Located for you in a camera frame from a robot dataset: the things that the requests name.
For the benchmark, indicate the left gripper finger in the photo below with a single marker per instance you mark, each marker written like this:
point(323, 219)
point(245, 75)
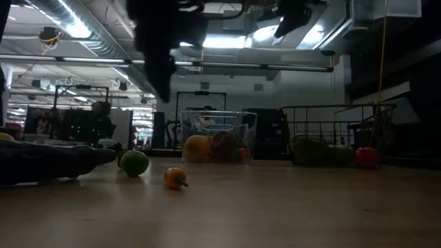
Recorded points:
point(160, 79)

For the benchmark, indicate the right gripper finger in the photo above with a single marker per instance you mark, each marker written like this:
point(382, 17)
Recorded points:
point(294, 19)

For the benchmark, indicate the orange fruit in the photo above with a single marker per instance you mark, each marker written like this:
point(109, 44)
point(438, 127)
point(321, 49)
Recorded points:
point(196, 148)

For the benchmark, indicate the green round fruit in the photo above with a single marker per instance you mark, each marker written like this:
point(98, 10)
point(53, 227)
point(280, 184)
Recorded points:
point(134, 163)

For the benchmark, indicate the dark red apple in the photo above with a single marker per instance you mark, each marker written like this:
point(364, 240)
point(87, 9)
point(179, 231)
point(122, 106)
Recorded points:
point(225, 146)

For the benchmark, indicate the small orange pepper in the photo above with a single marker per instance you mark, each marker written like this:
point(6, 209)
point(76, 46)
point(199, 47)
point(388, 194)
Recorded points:
point(174, 177)

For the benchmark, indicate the light green chayote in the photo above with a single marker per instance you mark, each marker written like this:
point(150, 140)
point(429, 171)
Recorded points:
point(308, 151)

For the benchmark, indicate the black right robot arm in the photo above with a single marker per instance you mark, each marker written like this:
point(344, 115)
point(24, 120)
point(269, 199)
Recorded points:
point(429, 113)

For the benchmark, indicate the person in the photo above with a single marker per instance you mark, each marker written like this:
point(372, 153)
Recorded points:
point(101, 120)
point(207, 109)

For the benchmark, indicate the white panel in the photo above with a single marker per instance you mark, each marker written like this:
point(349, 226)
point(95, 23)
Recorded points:
point(120, 127)

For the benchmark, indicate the long ceiling light bar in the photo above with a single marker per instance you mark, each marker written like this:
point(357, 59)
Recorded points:
point(224, 64)

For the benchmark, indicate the clear plastic bin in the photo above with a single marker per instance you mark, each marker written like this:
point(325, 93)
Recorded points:
point(220, 118)

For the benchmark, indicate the black equipment cabinet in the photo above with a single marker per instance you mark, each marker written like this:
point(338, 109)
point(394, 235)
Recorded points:
point(268, 134)

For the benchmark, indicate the yellow lemon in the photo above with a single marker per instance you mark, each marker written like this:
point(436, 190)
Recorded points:
point(5, 137)

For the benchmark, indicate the black gantry frame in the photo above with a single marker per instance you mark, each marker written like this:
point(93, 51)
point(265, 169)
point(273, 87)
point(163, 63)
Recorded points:
point(201, 92)

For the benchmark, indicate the silver ceiling duct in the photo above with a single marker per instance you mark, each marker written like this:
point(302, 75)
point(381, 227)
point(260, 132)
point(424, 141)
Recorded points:
point(96, 44)

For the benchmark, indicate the black ceiling camera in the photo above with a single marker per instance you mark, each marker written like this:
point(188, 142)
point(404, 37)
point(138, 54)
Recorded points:
point(50, 34)

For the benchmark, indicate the black aluminium table frame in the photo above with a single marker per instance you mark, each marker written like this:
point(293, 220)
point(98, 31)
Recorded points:
point(413, 162)

